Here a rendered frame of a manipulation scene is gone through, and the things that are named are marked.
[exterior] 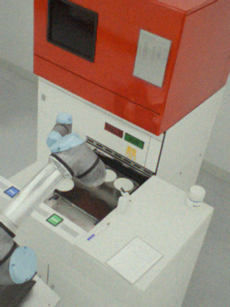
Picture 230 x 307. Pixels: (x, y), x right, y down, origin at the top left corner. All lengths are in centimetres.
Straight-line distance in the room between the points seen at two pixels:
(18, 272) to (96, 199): 74
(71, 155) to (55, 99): 97
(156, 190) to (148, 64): 62
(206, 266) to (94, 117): 142
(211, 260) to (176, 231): 130
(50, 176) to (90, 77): 77
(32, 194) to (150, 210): 70
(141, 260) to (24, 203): 58
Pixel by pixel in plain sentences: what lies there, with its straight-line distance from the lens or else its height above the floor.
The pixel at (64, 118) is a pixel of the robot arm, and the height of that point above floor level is 127.
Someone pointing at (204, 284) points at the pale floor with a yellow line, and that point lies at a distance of 318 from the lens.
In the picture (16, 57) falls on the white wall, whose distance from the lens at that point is 505.
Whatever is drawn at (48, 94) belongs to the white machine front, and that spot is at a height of 111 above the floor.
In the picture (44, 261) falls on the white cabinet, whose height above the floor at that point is 73.
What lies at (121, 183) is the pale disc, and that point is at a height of 90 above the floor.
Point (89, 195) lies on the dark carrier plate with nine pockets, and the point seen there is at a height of 90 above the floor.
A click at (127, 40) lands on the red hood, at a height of 162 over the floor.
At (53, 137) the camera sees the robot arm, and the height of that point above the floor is 124.
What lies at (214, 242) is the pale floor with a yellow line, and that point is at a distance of 345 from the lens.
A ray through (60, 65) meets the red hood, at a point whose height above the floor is 135.
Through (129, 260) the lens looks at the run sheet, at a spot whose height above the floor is 97.
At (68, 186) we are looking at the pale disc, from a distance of 227.
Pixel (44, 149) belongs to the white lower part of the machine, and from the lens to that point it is 280.
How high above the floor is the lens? 241
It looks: 37 degrees down
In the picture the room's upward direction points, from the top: 9 degrees clockwise
